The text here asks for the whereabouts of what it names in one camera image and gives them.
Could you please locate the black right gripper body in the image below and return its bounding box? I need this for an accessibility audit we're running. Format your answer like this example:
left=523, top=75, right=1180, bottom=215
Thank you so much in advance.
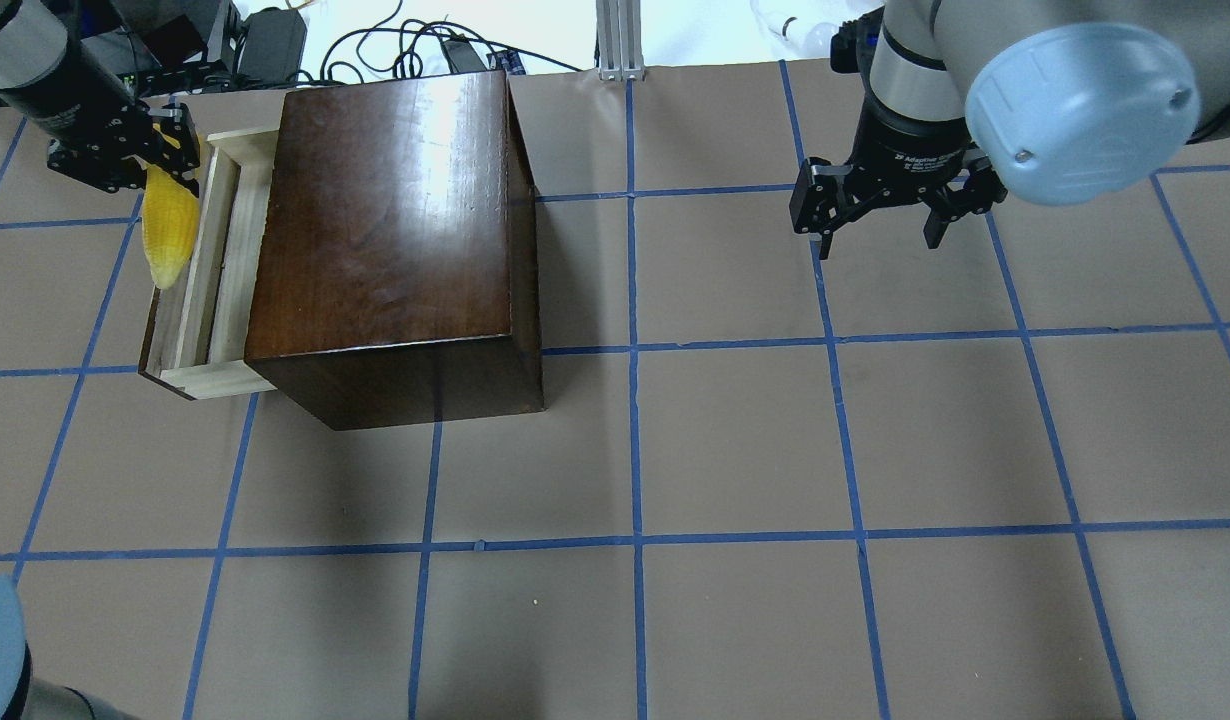
left=845, top=100, right=986, bottom=217

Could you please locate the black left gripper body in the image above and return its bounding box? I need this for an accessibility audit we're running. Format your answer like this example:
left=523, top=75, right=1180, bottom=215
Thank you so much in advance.
left=0, top=60, right=155, bottom=193

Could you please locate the yellow plastic corn cob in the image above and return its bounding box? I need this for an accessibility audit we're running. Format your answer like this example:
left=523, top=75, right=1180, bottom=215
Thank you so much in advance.
left=141, top=161, right=202, bottom=290

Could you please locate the light wood drawer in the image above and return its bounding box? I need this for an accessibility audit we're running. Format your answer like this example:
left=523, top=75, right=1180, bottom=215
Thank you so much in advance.
left=138, top=126, right=280, bottom=400

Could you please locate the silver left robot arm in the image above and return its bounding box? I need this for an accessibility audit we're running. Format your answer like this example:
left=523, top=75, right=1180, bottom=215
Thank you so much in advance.
left=0, top=1, right=202, bottom=196

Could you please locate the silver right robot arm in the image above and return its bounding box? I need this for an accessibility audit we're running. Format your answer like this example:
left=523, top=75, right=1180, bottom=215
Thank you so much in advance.
left=788, top=1, right=1230, bottom=256

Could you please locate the black electronics pile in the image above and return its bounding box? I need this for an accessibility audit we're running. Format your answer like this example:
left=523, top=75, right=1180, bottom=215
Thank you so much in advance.
left=57, top=1, right=241, bottom=97

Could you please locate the black power adapter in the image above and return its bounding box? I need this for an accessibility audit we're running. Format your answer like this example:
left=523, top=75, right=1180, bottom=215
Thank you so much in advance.
left=237, top=7, right=308, bottom=85

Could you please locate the dark brown wooden cabinet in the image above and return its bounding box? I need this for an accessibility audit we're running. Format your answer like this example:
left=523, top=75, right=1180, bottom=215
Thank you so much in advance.
left=244, top=70, right=545, bottom=430

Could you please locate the aluminium extrusion post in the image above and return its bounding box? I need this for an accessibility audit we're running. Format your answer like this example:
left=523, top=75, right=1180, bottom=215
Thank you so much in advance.
left=595, top=0, right=646, bottom=82

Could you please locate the black cables bundle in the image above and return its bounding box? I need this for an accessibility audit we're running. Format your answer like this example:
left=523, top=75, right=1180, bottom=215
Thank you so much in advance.
left=315, top=15, right=585, bottom=86

